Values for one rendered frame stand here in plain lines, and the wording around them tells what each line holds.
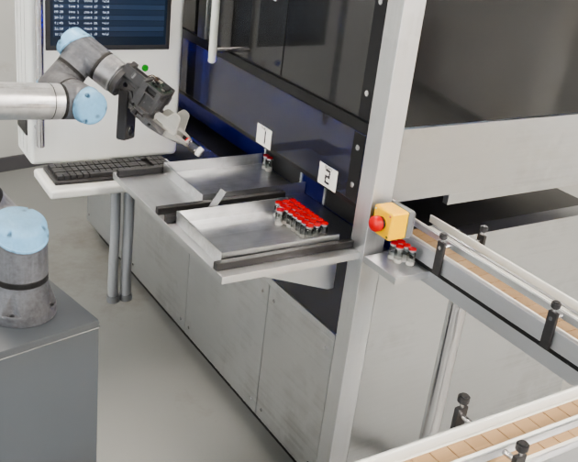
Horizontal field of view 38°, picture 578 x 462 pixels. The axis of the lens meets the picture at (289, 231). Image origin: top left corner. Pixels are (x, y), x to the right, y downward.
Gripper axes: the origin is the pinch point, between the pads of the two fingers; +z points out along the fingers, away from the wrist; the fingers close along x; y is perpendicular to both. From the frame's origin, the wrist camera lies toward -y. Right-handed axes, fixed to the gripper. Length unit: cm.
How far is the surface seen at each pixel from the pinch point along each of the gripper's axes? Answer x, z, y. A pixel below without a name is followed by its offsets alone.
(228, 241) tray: 18.3, 19.3, -21.9
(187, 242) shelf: 12.8, 11.7, -26.6
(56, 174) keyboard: 45, -39, -55
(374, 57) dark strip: 31, 20, 35
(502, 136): 59, 57, 33
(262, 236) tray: 25.5, 24.9, -18.5
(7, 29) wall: 216, -167, -110
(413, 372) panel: 53, 82, -36
